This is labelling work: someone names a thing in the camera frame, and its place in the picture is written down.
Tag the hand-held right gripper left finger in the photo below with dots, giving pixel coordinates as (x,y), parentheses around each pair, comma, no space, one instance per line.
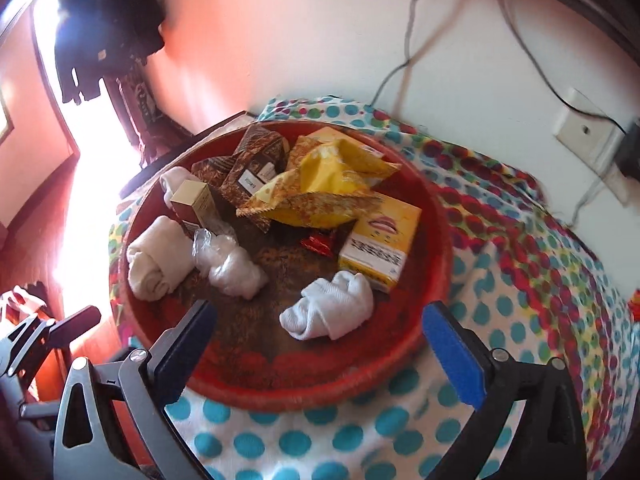
(185,345)

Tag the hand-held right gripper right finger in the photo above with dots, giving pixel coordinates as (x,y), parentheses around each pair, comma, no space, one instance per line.
(452,355)

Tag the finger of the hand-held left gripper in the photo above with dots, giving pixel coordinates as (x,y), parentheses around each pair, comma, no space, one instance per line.
(75,322)
(37,412)

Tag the clear plastic bag white contents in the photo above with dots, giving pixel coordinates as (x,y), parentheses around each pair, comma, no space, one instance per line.
(230,270)

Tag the white sock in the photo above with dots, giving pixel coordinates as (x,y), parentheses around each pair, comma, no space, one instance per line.
(175,180)
(155,260)
(330,310)

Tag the red round tray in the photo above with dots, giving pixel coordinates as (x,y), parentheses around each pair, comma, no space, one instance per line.
(280,360)

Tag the dark red box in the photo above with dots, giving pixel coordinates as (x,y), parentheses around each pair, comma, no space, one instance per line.
(192,205)

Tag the red foil candy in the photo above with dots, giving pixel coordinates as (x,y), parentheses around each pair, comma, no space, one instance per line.
(317,245)

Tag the brown snack packet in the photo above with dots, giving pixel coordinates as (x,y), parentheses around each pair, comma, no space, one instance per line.
(250,155)

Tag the yellow snack bag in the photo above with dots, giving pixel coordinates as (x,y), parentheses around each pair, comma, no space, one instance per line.
(325,175)

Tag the polka dot blanket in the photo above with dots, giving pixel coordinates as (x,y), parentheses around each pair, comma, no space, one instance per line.
(525,270)

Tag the dark wooden furniture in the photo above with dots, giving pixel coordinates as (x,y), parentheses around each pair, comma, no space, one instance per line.
(150,125)

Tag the black power adapter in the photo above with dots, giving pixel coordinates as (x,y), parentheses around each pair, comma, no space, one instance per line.
(629,152)

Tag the dark hanging clothes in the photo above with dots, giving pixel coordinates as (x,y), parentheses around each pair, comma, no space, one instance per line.
(105,20)

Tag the white wall outlet plate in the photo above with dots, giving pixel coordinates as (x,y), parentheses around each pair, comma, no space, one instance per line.
(585,130)

